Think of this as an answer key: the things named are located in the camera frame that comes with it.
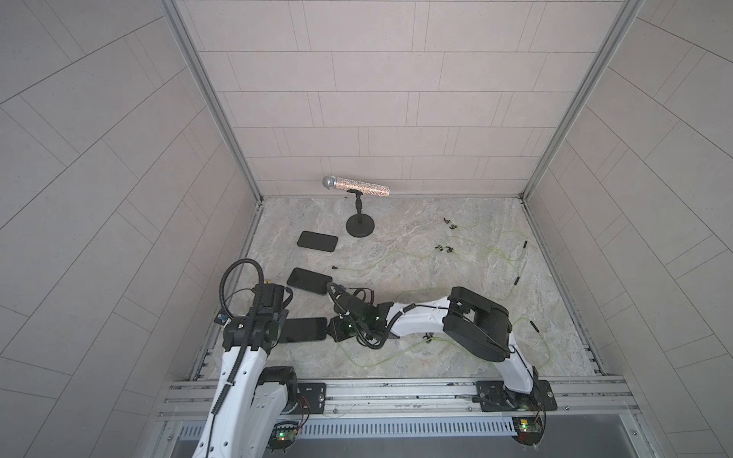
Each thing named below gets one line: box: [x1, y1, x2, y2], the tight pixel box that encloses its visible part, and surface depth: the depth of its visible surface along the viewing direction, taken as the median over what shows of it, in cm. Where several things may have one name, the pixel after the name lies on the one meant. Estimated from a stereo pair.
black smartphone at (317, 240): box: [296, 230, 339, 253], surface depth 105 cm
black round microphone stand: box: [345, 188, 376, 238], surface depth 107 cm
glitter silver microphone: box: [322, 175, 392, 198], surface depth 93 cm
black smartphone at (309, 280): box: [286, 267, 334, 295], surface depth 95 cm
